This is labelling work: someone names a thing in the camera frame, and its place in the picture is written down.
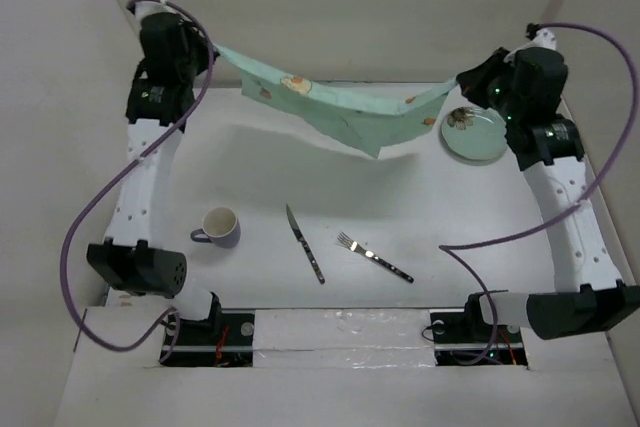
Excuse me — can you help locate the black handled steel fork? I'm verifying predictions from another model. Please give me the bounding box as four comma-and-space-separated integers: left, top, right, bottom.
337, 232, 414, 284

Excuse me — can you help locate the green floral plate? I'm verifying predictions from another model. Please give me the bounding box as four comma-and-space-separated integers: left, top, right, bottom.
440, 107, 507, 162

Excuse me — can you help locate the purple ceramic mug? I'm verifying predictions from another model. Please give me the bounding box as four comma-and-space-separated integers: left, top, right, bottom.
190, 207, 241, 249

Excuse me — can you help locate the mint green cartoon placemat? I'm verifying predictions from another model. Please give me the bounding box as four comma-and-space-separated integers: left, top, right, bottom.
217, 46, 457, 159

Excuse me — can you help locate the black handled table knife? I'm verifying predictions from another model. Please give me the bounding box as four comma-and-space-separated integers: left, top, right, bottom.
286, 205, 326, 285

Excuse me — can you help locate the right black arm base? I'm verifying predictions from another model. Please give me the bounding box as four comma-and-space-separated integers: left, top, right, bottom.
421, 308, 529, 367

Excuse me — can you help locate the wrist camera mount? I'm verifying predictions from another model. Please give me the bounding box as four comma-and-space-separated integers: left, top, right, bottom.
126, 0, 174, 23
522, 23, 557, 51

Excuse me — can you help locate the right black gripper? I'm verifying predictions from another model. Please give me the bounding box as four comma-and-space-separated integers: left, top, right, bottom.
458, 46, 524, 124

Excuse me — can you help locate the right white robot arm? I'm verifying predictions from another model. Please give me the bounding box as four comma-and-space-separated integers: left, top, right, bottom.
456, 46, 639, 341

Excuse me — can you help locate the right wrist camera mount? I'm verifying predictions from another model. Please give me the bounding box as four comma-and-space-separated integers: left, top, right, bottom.
522, 23, 557, 51

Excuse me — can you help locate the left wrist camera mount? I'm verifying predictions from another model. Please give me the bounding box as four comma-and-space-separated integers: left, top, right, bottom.
126, 0, 174, 23

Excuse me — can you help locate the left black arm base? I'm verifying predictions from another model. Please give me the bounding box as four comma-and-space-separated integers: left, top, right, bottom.
160, 310, 255, 368

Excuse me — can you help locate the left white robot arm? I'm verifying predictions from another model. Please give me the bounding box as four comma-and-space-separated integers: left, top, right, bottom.
87, 12, 223, 344

